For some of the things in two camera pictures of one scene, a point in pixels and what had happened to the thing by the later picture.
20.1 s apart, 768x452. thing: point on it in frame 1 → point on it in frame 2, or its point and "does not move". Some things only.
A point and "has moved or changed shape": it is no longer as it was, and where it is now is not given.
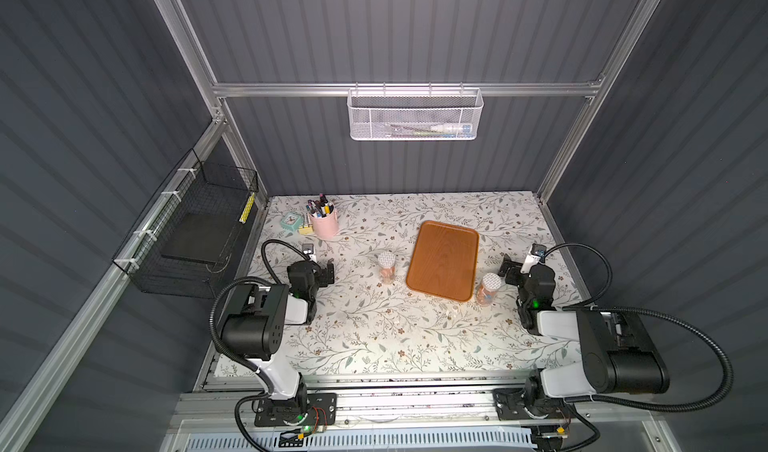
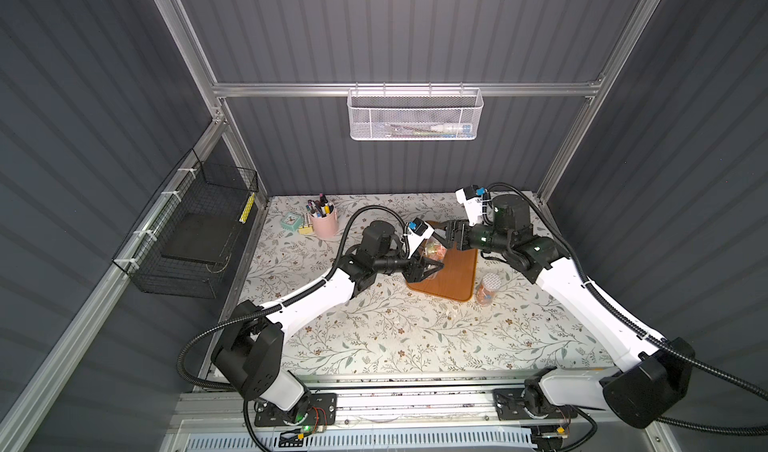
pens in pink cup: [319, 208] does not move
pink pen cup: [325, 227] does not move
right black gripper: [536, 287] → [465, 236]
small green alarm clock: [291, 221] does not move
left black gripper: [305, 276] → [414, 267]
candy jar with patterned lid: [387, 267] has moved or changed shape
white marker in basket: [451, 128] does not move
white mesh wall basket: [415, 113] does not move
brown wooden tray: [444, 261] does not move
